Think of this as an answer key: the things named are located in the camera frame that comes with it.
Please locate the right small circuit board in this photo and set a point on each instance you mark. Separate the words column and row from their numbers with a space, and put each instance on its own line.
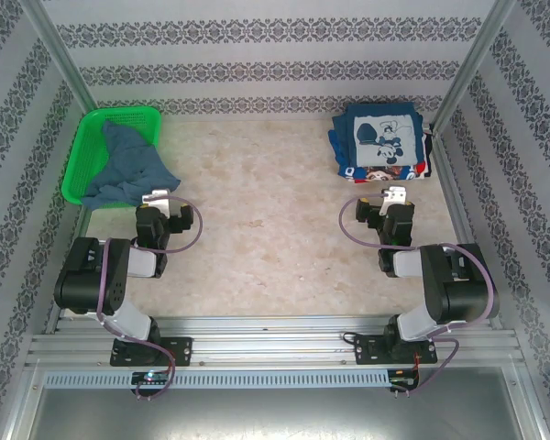
column 403, row 381

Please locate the left small circuit board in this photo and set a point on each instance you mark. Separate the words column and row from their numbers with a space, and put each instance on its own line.
column 150, row 377

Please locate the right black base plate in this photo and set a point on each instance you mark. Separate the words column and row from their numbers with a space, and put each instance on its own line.
column 369, row 350

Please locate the aluminium front rail frame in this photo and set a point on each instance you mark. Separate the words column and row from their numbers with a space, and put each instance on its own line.
column 275, row 334

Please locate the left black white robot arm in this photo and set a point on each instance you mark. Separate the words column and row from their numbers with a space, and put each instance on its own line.
column 91, row 275

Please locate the green plastic basket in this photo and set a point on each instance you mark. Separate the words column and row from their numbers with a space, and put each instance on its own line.
column 84, row 151

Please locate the grey metal front panel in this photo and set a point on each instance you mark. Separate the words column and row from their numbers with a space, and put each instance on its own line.
column 275, row 412

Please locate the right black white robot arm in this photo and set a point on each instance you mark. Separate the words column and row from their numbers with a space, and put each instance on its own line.
column 463, row 289

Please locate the small circuit board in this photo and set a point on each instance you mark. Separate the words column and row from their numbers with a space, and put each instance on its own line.
column 403, row 381
column 150, row 377

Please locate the folded royal blue t-shirt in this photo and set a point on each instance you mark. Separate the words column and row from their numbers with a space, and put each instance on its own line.
column 337, row 149

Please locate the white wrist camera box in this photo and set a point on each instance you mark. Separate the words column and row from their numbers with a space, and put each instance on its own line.
column 396, row 193
column 156, row 194

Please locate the folded colourful print t-shirt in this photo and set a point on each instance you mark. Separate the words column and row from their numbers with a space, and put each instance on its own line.
column 380, row 173

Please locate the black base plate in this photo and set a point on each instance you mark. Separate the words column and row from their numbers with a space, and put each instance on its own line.
column 369, row 350
column 179, row 350

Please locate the folded navy cartoon print t-shirt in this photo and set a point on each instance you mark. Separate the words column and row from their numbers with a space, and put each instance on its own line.
column 380, row 137

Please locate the plain blue t-shirt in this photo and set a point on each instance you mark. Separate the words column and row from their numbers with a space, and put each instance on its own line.
column 128, row 160

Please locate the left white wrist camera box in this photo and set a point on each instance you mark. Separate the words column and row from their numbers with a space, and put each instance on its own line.
column 156, row 194

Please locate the aluminium corner post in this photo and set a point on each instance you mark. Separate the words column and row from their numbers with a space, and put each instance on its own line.
column 474, row 59
column 57, row 50

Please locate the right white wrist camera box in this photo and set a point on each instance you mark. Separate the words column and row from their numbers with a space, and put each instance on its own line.
column 396, row 193

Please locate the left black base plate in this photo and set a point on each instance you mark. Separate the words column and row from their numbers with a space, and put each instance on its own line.
column 179, row 350

